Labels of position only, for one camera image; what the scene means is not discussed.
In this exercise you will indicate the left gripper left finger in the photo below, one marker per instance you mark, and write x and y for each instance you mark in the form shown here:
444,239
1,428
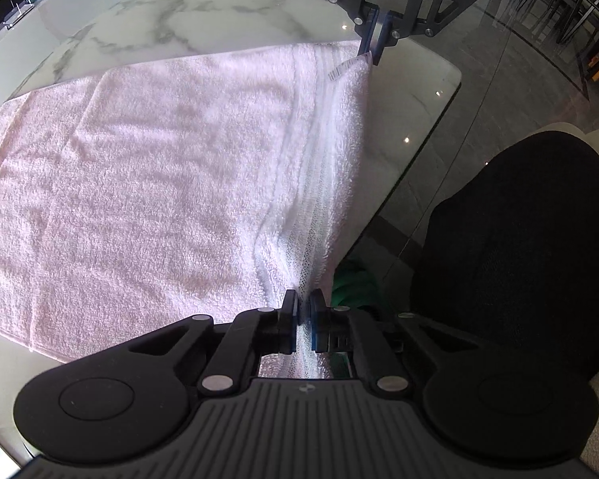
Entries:
241,345

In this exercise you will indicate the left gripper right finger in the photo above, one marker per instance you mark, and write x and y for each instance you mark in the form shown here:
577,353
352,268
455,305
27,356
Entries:
341,330

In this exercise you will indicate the pink terry towel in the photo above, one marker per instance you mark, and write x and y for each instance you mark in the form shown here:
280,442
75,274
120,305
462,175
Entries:
148,193

